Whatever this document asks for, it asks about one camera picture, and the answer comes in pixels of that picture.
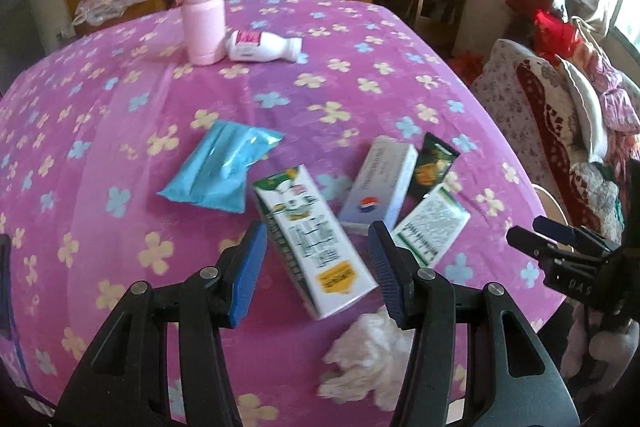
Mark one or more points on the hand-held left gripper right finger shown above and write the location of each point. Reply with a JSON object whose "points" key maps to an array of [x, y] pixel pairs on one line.
{"points": [[392, 277]]}

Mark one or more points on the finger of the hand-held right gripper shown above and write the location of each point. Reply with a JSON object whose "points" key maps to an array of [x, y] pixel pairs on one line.
{"points": [[555, 227], [530, 241]]}

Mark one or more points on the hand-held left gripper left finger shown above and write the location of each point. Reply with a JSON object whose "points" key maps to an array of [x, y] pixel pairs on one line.
{"points": [[247, 274]]}

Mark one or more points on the white bucket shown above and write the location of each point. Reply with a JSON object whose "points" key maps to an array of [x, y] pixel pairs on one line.
{"points": [[555, 207]]}

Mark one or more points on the white green sachet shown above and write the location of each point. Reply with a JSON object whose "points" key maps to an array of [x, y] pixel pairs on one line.
{"points": [[435, 227]]}

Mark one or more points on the green white milk carton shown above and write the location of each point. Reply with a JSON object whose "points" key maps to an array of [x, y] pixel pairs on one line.
{"points": [[310, 237]]}

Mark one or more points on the tissue paper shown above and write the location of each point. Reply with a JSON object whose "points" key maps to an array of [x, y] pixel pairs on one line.
{"points": [[370, 357]]}

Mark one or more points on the white blue medicine box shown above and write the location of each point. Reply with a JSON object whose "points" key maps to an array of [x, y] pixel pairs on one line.
{"points": [[380, 182]]}

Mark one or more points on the blue plastic packet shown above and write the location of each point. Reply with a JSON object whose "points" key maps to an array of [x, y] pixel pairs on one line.
{"points": [[210, 172]]}

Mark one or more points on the dark green snack packet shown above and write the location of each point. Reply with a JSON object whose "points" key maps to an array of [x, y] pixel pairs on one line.
{"points": [[432, 167]]}

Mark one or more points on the person's right forearm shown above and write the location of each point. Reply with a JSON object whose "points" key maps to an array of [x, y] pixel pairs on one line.
{"points": [[607, 342]]}

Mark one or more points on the red patterned sofa throw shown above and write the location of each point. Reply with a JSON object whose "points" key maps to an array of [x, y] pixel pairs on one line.
{"points": [[542, 107]]}

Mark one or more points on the white pillow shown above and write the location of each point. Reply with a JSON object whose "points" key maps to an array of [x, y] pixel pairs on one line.
{"points": [[585, 107]]}

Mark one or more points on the floral sofa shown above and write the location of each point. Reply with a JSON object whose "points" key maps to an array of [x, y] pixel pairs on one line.
{"points": [[500, 92]]}

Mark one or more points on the pink crumpled clothes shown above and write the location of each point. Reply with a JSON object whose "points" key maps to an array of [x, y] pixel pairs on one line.
{"points": [[615, 92]]}

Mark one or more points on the red plastic bag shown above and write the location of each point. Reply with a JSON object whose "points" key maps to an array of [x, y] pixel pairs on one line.
{"points": [[467, 64]]}

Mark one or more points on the red cushion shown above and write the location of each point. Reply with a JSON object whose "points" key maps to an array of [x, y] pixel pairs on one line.
{"points": [[555, 29]]}

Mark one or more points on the purple floral blanket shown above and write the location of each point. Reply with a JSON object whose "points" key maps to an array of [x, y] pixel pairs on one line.
{"points": [[125, 117]]}

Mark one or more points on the white pill bottle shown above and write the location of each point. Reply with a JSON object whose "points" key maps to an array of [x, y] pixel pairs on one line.
{"points": [[270, 48]]}

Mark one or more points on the pink water bottle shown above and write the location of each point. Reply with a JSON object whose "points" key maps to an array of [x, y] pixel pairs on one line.
{"points": [[202, 27]]}

